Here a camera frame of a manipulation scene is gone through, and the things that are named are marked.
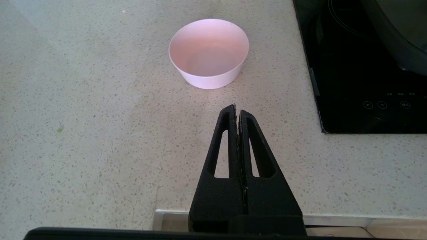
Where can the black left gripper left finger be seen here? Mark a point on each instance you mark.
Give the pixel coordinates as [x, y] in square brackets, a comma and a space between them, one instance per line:
[217, 200]

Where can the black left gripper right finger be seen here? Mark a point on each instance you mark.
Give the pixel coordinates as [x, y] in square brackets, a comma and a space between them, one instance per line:
[270, 200]

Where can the pink bowl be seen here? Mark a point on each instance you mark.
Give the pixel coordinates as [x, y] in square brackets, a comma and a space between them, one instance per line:
[208, 50]

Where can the black glass cooktop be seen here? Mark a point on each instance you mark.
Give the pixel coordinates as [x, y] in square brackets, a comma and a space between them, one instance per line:
[360, 83]

